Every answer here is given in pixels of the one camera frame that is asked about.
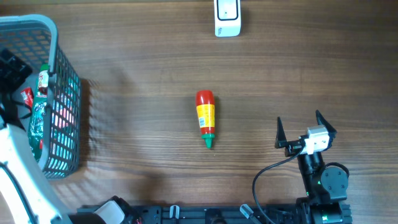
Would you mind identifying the grey plastic shopping basket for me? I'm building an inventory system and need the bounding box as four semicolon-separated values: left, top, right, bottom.
1;14;82;179

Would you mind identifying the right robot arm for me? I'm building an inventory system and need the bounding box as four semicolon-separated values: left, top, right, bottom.
275;111;353;224

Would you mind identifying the green snack bag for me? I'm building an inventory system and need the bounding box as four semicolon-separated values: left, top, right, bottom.
28;77;47;162

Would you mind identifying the red sauce bottle yellow label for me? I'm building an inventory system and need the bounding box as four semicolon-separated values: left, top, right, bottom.
195;90;215;149

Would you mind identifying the small jar green lid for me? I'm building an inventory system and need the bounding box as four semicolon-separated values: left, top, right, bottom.
37;64;49;95

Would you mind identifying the red snack sachet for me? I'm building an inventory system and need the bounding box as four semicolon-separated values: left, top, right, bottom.
21;87;34;110

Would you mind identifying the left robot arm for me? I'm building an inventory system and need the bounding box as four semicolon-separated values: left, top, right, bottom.
1;110;140;223

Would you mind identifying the black right camera cable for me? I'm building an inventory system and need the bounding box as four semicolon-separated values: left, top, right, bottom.
252;146;307;224

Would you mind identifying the white barcode scanner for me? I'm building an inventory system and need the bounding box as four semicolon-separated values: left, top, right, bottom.
213;0;241;37

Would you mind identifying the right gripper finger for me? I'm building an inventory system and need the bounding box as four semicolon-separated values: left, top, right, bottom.
275;117;287;148
315;110;337;146

